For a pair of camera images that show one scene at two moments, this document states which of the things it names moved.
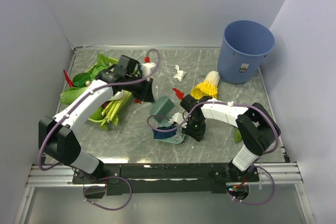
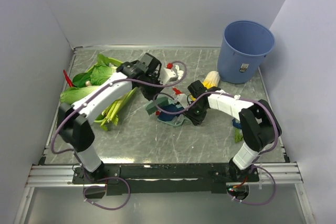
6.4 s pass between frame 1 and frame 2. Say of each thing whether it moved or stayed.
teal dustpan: moved
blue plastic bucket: stayed
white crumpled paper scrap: stayed
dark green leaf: stayed
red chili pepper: stayed
